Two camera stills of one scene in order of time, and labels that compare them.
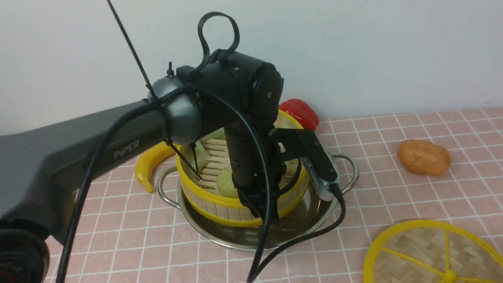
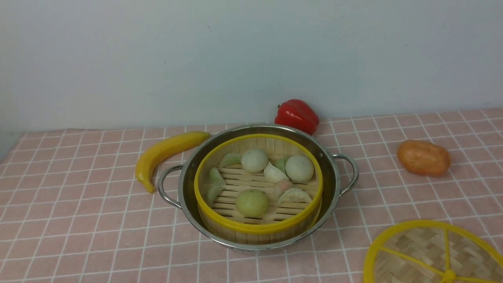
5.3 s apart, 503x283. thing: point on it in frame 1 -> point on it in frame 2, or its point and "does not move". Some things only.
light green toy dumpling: x=202 y=156 -> x=230 y=158
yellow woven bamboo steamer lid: x=434 y=251 does not move
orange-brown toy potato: x=424 y=157 does not move
